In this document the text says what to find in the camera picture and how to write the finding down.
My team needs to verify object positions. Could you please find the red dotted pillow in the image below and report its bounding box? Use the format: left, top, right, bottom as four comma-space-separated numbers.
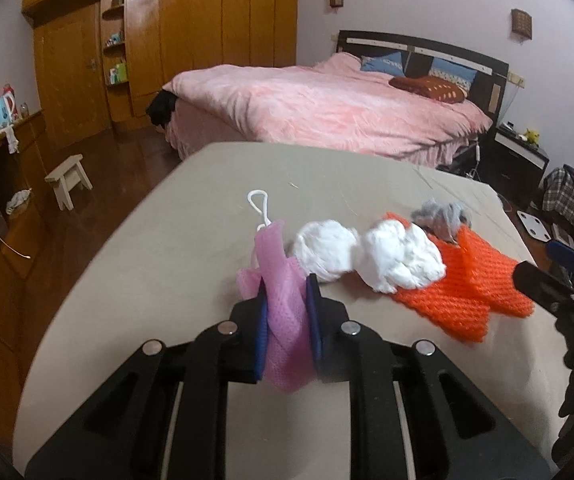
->
389, 76, 468, 104

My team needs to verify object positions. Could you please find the black white nightstand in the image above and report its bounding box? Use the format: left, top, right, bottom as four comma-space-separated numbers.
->
478, 127, 549, 208

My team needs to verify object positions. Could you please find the beige table cover cloth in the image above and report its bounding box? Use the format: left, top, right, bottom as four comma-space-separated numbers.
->
14, 143, 569, 468

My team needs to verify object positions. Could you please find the orange foam mesh sheet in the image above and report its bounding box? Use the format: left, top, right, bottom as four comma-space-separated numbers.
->
391, 226, 534, 342

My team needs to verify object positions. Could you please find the small white wooden stool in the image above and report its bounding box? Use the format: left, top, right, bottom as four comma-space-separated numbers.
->
45, 154, 93, 211

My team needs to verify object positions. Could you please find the yellow plush toy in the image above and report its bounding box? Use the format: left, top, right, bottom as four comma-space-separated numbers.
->
523, 129, 540, 146

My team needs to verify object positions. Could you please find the grey sock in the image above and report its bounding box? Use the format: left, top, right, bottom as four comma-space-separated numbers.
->
410, 198, 471, 244

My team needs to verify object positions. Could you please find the white paper ball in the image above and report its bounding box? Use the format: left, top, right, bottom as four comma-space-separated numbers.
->
291, 220, 360, 283

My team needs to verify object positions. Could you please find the light blue electric kettle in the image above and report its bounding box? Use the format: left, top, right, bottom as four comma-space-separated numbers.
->
0, 91, 16, 129

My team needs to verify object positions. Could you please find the right blue pillow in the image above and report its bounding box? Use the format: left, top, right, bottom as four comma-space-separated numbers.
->
428, 58, 477, 93

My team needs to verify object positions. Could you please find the white bathroom scale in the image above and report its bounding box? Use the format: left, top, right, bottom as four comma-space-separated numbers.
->
517, 210, 552, 243

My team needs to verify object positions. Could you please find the pink quilt bed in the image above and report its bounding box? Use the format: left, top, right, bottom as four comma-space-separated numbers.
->
161, 52, 492, 167

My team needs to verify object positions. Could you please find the black garment on bed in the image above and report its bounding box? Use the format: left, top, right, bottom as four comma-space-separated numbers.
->
146, 89, 177, 128

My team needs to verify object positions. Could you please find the left blue pillow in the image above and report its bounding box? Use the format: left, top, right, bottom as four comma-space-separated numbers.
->
360, 51, 405, 77

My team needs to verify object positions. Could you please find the large wooden wardrobe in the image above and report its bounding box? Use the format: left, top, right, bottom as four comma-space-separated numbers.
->
21, 0, 298, 148

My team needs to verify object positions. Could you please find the right wall lamp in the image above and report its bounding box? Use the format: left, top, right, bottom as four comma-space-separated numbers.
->
510, 9, 533, 40

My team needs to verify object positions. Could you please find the pink mesh bag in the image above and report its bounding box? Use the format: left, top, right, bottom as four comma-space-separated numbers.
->
236, 188, 321, 395

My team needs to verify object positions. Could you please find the blue pillow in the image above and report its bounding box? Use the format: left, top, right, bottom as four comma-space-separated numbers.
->
428, 58, 477, 93
360, 51, 405, 77

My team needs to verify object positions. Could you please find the dark wooden headboard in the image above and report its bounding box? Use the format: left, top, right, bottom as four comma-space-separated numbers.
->
336, 30, 509, 120

